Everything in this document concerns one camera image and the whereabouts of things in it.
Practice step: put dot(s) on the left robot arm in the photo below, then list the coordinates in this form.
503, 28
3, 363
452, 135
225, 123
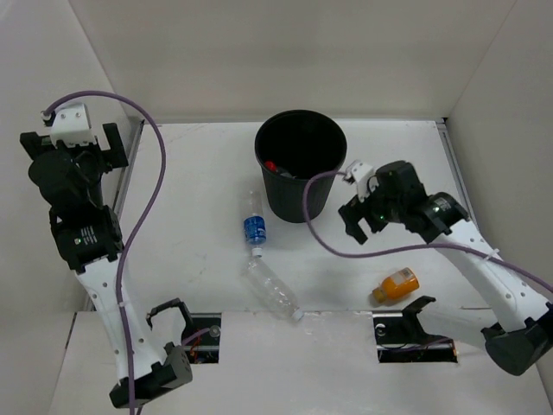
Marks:
150, 358

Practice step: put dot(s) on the orange juice bottle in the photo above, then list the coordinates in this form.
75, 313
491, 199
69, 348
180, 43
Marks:
396, 286

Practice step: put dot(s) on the black plastic bin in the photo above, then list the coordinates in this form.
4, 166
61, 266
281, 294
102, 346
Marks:
304, 142

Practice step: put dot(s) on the blue label clear bottle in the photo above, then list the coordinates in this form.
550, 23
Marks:
253, 223

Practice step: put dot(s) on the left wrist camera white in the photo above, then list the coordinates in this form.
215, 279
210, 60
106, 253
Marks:
70, 126

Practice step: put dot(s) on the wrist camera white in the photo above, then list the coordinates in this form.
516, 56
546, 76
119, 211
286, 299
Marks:
70, 126
359, 174

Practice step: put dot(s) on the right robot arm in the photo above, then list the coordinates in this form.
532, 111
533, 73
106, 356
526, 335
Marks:
520, 332

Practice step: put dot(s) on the clear ribbed plastic bottle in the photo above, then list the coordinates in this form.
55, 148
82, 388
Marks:
272, 292

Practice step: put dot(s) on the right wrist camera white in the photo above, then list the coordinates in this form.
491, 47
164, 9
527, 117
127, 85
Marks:
359, 174

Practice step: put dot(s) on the red label clear bottle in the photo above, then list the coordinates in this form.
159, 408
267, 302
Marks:
280, 171

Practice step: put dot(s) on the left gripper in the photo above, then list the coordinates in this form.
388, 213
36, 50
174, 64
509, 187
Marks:
114, 144

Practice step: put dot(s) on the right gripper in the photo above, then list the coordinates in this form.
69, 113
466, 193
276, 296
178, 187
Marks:
355, 209

